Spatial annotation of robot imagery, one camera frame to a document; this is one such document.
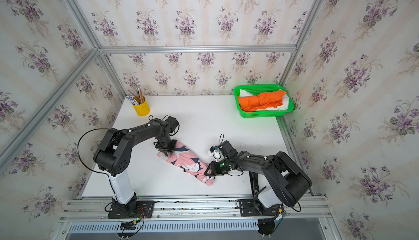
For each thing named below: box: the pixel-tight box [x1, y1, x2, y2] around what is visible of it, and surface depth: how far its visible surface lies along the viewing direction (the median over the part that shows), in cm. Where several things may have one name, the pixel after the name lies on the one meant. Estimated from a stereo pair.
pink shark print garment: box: [156, 140, 216, 186], surface depth 86 cm
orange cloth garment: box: [237, 90, 287, 112], surface depth 107 cm
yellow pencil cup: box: [132, 96, 151, 117], surface depth 106 cm
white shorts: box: [238, 88, 290, 111], surface depth 107 cm
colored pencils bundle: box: [126, 86, 145, 106], surface depth 103 cm
